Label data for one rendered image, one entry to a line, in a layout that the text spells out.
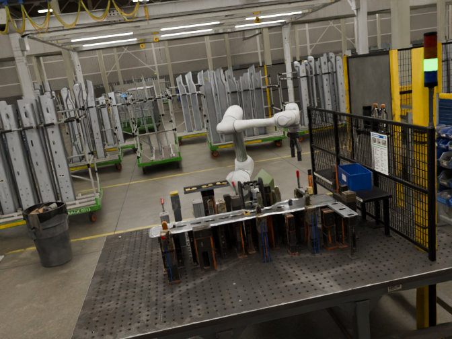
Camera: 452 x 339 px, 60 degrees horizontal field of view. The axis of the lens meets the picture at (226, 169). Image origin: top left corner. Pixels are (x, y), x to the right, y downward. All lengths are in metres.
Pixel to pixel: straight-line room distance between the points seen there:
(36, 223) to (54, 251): 0.42
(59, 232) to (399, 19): 8.42
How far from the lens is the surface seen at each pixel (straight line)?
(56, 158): 6.78
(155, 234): 2.81
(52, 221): 5.12
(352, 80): 5.65
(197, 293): 2.61
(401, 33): 10.39
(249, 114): 10.32
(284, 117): 2.77
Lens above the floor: 2.03
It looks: 14 degrees down
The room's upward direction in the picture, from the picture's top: 8 degrees counter-clockwise
